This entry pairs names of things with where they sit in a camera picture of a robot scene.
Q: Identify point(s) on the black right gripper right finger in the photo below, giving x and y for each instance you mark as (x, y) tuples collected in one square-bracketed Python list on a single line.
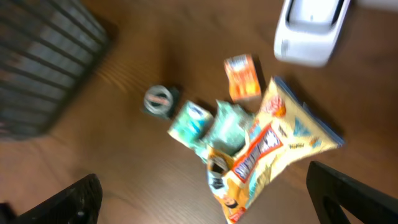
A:
[(332, 191)]

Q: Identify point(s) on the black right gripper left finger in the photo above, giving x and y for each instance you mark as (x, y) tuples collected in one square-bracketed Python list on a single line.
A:
[(79, 203)]

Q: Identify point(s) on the yellow snack chip bag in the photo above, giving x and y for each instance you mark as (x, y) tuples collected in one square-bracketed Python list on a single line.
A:
[(283, 131)]

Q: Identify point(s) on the mint green wipes pack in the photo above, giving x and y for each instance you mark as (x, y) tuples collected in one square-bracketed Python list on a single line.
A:
[(227, 132)]

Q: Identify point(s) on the dark green round-label box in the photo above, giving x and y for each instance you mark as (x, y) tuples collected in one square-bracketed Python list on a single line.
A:
[(160, 101)]

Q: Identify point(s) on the orange tissue pack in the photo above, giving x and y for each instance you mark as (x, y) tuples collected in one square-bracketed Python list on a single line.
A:
[(242, 77)]

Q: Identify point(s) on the teal tissue pack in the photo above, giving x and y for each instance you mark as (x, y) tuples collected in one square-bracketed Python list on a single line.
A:
[(190, 123)]

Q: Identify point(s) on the white barcode scanner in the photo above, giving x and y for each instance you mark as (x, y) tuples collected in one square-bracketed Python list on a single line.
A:
[(308, 30)]

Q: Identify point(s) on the grey plastic mesh basket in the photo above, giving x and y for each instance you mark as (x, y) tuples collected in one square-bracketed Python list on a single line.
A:
[(48, 50)]

